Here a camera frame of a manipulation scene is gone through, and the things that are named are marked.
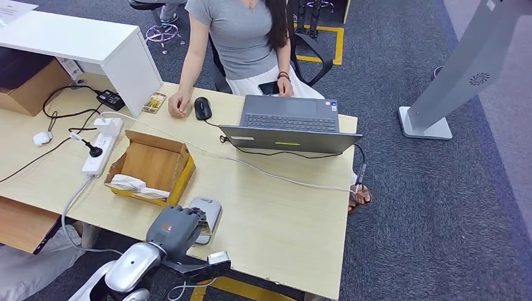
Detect white charger block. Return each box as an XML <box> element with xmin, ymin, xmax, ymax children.
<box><xmin>93</xmin><ymin>117</ymin><xmax>124</xmax><ymax>138</ymax></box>

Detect white floor cable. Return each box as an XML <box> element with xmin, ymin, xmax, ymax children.
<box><xmin>166</xmin><ymin>277</ymin><xmax>218</xmax><ymax>301</ymax></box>

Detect patterned yellow green card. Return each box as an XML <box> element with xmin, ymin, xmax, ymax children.
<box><xmin>142</xmin><ymin>92</ymin><xmax>167</xmax><ymax>114</ymax></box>

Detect brown wooden drawer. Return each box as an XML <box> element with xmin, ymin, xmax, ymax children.
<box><xmin>0</xmin><ymin>196</ymin><xmax>61</xmax><ymax>255</ymax></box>

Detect black stand legs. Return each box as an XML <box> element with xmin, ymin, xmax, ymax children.
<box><xmin>295</xmin><ymin>0</ymin><xmax>323</xmax><ymax>40</ymax></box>

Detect brown cardboard carton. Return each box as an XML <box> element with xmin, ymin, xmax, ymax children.
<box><xmin>0</xmin><ymin>58</ymin><xmax>73</xmax><ymax>117</ymax></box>

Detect white desk cable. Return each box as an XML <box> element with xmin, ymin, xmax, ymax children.
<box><xmin>99</xmin><ymin>111</ymin><xmax>359</xmax><ymax>194</ymax></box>

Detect small white rounded case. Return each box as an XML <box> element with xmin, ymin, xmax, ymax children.
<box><xmin>32</xmin><ymin>131</ymin><xmax>53</xmax><ymax>147</ymax></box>

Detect grey kiosk stand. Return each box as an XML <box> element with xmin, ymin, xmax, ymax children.
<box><xmin>398</xmin><ymin>0</ymin><xmax>532</xmax><ymax>140</ymax></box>

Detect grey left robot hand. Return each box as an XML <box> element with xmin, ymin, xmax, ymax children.
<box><xmin>146</xmin><ymin>204</ymin><xmax>208</xmax><ymax>263</ymax></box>

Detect white desk shelf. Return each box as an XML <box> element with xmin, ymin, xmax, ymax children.
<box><xmin>0</xmin><ymin>10</ymin><xmax>163</xmax><ymax>117</ymax></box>

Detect white printed box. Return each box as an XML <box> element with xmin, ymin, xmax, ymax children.
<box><xmin>56</xmin><ymin>57</ymin><xmax>84</xmax><ymax>80</ymax></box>

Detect black smartphone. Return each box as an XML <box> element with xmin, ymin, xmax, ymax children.
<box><xmin>257</xmin><ymin>81</ymin><xmax>280</xmax><ymax>95</ymax></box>

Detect black looped cable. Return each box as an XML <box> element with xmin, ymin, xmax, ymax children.
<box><xmin>41</xmin><ymin>85</ymin><xmax>103</xmax><ymax>133</ymax></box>

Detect yellow floor tape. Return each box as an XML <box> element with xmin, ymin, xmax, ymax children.
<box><xmin>294</xmin><ymin>24</ymin><xmax>345</xmax><ymax>66</ymax></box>
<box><xmin>189</xmin><ymin>276</ymin><xmax>298</xmax><ymax>301</ymax></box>

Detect person's right hand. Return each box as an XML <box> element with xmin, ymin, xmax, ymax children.
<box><xmin>168</xmin><ymin>90</ymin><xmax>192</xmax><ymax>119</ymax></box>

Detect cardboard box yellow rim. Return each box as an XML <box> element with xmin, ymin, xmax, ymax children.
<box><xmin>104</xmin><ymin>130</ymin><xmax>196</xmax><ymax>208</ymax></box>

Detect white printed paper sheet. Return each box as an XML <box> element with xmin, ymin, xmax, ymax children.
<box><xmin>0</xmin><ymin>0</ymin><xmax>38</xmax><ymax>25</ymax></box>

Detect white power strip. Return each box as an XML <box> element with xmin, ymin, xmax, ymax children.
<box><xmin>81</xmin><ymin>132</ymin><xmax>117</xmax><ymax>177</ymax></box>

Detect grey laptop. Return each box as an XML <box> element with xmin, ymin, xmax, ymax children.
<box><xmin>219</xmin><ymin>94</ymin><xmax>363</xmax><ymax>156</ymax></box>

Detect person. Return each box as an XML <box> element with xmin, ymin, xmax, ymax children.
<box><xmin>168</xmin><ymin>0</ymin><xmax>326</xmax><ymax>119</ymax></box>

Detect grey power strip cable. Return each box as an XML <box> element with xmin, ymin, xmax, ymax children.
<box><xmin>61</xmin><ymin>176</ymin><xmax>124</xmax><ymax>255</ymax></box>

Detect person's leg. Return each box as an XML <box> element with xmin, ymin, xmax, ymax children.
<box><xmin>159</xmin><ymin>0</ymin><xmax>188</xmax><ymax>24</ymax></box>
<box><xmin>0</xmin><ymin>222</ymin><xmax>100</xmax><ymax>301</ymax></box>

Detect black power plug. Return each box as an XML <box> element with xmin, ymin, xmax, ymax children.
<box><xmin>81</xmin><ymin>139</ymin><xmax>104</xmax><ymax>159</ymax></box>

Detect black computer mouse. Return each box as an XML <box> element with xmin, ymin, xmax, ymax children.
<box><xmin>194</xmin><ymin>97</ymin><xmax>213</xmax><ymax>121</ymax></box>

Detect person's left hand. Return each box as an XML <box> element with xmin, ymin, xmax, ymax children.
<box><xmin>276</xmin><ymin>76</ymin><xmax>293</xmax><ymax>97</ymax></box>

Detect black stool chrome base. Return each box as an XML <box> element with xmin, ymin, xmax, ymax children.
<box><xmin>129</xmin><ymin>0</ymin><xmax>186</xmax><ymax>56</ymax></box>

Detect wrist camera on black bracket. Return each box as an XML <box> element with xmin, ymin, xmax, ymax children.
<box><xmin>162</xmin><ymin>251</ymin><xmax>232</xmax><ymax>280</ymax></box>

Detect long black cable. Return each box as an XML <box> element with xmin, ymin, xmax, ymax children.
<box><xmin>0</xmin><ymin>105</ymin><xmax>105</xmax><ymax>184</ymax></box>

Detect black power adapter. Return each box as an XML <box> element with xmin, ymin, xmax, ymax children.
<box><xmin>96</xmin><ymin>90</ymin><xmax>125</xmax><ymax>112</ymax></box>

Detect grey white card reader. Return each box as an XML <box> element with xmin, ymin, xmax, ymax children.
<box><xmin>189</xmin><ymin>197</ymin><xmax>222</xmax><ymax>246</ymax></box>

